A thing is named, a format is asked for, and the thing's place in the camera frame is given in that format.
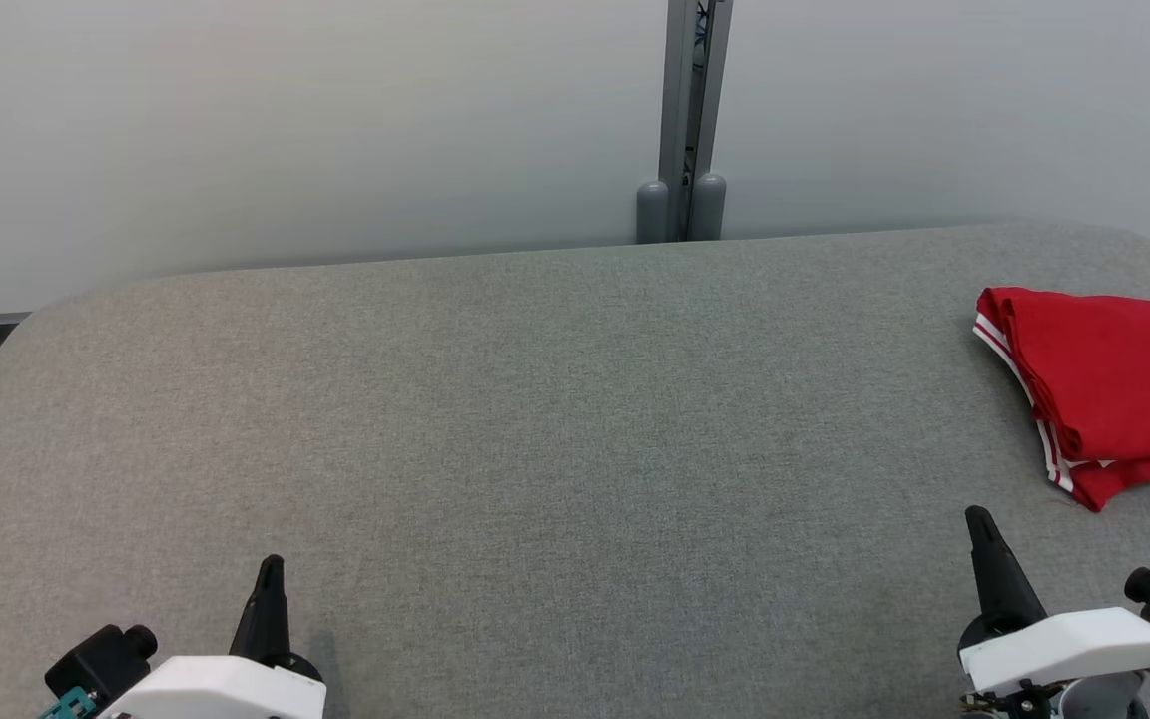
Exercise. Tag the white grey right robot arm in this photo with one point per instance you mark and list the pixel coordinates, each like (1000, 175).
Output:
(1099, 699)

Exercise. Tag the grey fabric sofa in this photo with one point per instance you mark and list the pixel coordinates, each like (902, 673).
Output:
(535, 399)

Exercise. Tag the grey double partition post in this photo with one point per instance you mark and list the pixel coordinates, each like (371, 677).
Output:
(685, 120)

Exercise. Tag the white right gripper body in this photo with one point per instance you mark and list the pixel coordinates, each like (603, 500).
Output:
(1074, 644)

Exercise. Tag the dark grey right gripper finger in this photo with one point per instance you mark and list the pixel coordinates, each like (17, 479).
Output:
(1004, 589)

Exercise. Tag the red jersey with white sleeves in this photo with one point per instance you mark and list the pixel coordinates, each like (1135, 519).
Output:
(1104, 379)

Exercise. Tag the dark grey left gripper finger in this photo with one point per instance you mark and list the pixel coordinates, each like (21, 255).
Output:
(266, 624)

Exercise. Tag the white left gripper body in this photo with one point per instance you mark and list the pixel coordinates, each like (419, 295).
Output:
(216, 694)

